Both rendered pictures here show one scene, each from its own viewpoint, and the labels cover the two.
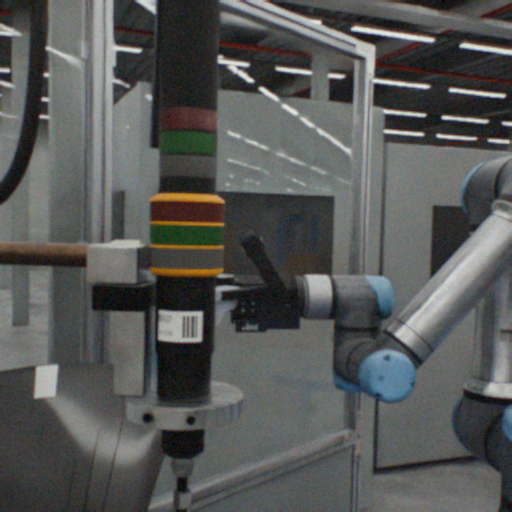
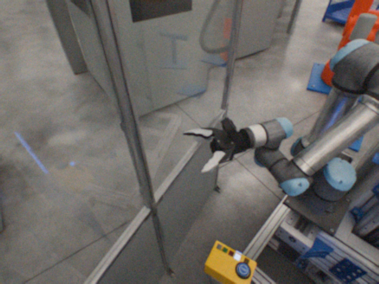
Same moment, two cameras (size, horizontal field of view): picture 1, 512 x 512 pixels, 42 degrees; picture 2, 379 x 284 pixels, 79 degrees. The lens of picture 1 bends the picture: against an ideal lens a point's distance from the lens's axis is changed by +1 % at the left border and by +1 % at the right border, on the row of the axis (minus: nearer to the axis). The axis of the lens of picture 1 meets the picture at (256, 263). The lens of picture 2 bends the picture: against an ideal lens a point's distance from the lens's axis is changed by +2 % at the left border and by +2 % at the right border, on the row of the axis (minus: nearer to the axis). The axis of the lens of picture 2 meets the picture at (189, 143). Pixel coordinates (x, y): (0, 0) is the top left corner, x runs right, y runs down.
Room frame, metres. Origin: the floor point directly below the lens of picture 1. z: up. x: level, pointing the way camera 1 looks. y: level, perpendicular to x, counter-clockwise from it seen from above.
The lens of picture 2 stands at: (0.62, 0.22, 1.96)
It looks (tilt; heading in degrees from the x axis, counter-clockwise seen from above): 46 degrees down; 348
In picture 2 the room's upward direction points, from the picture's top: straight up
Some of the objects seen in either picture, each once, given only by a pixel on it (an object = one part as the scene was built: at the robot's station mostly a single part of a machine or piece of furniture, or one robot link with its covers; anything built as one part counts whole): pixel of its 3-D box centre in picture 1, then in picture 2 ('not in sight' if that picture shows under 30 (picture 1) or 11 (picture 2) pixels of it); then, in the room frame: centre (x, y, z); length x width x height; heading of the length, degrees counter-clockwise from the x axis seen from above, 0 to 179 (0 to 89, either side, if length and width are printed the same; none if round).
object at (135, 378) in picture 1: (168, 329); not in sight; (0.39, 0.05, 1.49); 0.09 x 0.07 x 0.10; 83
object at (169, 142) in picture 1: (188, 145); not in sight; (0.38, 0.04, 1.60); 0.03 x 0.03 x 0.01
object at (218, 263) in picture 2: not in sight; (229, 267); (0.85, 0.02, 1.02); 0.16 x 0.10 x 0.11; 48
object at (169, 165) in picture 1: (188, 168); not in sight; (0.38, 0.04, 1.58); 0.03 x 0.03 x 0.01
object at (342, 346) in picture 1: (358, 358); (268, 154); (1.10, -0.17, 1.34); 0.11 x 0.08 x 0.11; 9
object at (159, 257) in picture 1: (186, 257); not in sight; (0.38, 0.04, 1.53); 0.04 x 0.04 x 0.01
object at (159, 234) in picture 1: (186, 234); not in sight; (0.38, 0.04, 1.55); 0.04 x 0.04 x 0.01
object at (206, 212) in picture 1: (187, 212); not in sight; (0.38, 0.04, 1.56); 0.04 x 0.04 x 0.01
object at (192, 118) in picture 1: (188, 123); not in sight; (0.38, 0.04, 1.61); 0.03 x 0.03 x 0.01
